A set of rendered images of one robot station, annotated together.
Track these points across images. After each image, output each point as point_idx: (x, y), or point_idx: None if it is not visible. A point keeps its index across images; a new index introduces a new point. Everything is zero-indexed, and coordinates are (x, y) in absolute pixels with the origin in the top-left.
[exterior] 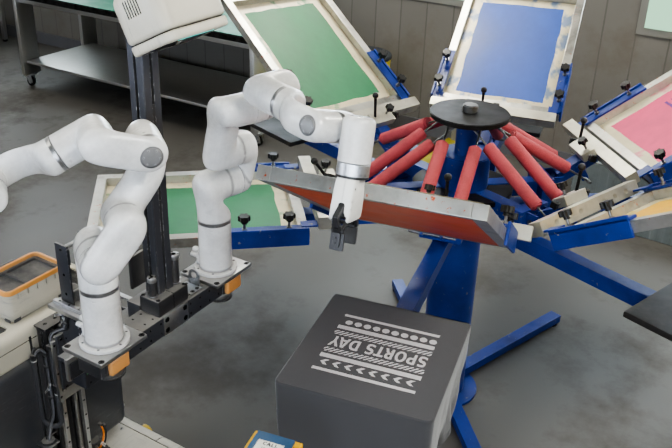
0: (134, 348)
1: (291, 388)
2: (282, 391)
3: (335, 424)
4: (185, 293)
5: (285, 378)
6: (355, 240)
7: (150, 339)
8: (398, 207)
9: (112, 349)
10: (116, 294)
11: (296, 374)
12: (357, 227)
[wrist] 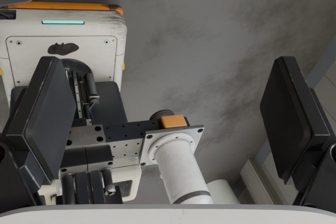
0: (147, 127)
1: None
2: None
3: None
4: (64, 158)
5: None
6: (48, 70)
7: (124, 128)
8: None
9: (186, 136)
10: (190, 189)
11: None
12: (8, 137)
